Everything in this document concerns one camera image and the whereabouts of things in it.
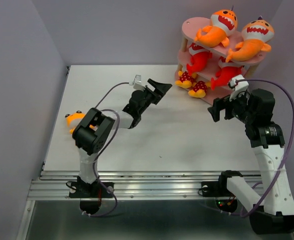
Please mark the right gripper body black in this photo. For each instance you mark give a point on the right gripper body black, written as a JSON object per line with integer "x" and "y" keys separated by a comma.
{"x": 239, "y": 108}

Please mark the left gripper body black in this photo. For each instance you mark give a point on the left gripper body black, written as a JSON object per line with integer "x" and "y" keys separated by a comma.
{"x": 152, "y": 97}

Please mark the yellow plush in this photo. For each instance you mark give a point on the yellow plush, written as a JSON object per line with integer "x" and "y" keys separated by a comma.
{"x": 200, "y": 89}
{"x": 185, "y": 80}
{"x": 72, "y": 120}

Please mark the red shark plush front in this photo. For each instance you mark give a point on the red shark plush front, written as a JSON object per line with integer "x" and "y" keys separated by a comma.
{"x": 227, "y": 71}

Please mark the red shark plush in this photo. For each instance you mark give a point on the red shark plush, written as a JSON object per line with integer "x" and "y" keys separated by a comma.
{"x": 199, "y": 58}
{"x": 227, "y": 71}

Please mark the orange shark plush back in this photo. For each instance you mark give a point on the orange shark plush back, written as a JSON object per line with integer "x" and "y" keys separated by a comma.
{"x": 255, "y": 37}

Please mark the orange shark plush facing camera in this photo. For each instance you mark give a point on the orange shark plush facing camera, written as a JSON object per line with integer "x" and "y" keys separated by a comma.
{"x": 223, "y": 24}

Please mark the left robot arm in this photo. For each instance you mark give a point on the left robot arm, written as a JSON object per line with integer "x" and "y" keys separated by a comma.
{"x": 95, "y": 131}

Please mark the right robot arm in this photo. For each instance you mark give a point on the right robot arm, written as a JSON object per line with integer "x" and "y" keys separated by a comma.
{"x": 275, "y": 214}

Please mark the pink three-tier shelf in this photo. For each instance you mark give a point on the pink three-tier shelf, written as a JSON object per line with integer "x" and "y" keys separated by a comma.
{"x": 189, "y": 30}

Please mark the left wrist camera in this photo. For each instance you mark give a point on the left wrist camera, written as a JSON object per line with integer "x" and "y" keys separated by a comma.
{"x": 137, "y": 83}

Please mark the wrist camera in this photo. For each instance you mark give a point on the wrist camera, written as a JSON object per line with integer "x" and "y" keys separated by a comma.
{"x": 137, "y": 83}
{"x": 238, "y": 84}

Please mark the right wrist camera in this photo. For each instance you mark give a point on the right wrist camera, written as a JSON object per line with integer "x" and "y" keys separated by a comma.
{"x": 238, "y": 84}

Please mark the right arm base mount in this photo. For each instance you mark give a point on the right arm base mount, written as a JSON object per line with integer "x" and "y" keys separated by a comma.
{"x": 225, "y": 201}

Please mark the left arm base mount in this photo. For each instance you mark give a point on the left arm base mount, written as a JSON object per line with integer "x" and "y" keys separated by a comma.
{"x": 90, "y": 195}

